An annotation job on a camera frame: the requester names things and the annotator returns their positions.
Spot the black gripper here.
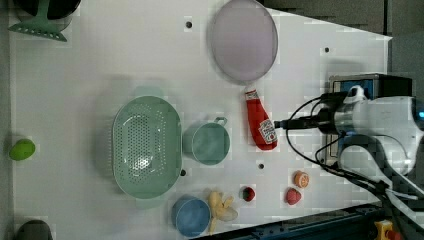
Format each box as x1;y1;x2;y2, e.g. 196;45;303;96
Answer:
274;92;348;135

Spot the red plush ketchup bottle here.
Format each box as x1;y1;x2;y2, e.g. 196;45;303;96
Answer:
245;89;278;151

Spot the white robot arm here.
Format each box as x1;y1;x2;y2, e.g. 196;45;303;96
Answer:
274;85;423;240

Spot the green oval strainer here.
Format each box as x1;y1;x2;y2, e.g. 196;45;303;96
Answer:
111;86;182;209

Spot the black toaster oven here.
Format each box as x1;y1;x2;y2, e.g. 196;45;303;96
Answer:
330;74;422;172

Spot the orange plush slice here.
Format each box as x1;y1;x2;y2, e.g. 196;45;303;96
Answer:
294;171;309;188

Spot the red plush strawberry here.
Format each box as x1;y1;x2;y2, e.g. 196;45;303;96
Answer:
285;188;302;205

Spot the dark red plush fruit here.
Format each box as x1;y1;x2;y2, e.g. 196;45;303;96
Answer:
242;187;255;202

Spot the lilac round plate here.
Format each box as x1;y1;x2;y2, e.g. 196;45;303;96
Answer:
209;0;278;82

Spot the yellow plush banana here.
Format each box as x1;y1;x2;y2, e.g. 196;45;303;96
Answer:
208;191;238;235

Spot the blue cup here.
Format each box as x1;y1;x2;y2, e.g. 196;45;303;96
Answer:
171;195;211;238

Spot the black round pot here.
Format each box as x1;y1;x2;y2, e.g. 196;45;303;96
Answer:
13;0;81;20

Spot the green slotted spatula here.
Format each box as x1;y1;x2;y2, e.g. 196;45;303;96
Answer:
8;0;67;42

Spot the green plush lime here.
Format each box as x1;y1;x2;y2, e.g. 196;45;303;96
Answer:
9;139;36;161

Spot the dark round object bottom left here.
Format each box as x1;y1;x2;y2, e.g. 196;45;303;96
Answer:
14;220;53;240

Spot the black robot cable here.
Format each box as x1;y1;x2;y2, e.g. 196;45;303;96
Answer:
285;95;424;214

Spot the blue metal frame rail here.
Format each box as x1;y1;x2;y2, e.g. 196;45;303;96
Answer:
194;204;385;240

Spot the green cup with handle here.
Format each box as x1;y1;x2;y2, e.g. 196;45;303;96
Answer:
182;117;230;166

